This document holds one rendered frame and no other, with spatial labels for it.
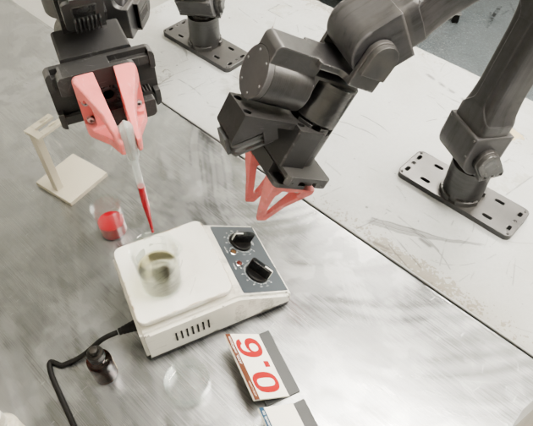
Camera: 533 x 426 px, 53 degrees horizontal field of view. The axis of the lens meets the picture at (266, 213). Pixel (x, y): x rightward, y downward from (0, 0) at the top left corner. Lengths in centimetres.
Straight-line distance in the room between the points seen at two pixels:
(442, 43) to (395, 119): 197
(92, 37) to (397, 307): 50
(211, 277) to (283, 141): 19
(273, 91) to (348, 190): 36
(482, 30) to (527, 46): 242
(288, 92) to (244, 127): 6
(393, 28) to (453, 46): 240
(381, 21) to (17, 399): 60
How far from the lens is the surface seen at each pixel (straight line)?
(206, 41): 114
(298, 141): 60
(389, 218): 85
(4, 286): 84
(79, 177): 93
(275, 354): 71
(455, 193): 87
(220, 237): 73
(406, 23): 58
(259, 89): 55
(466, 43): 301
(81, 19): 54
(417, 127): 101
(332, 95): 59
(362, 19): 58
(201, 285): 66
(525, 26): 72
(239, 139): 57
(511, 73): 74
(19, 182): 97
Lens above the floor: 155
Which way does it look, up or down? 50 degrees down
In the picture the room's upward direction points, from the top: straight up
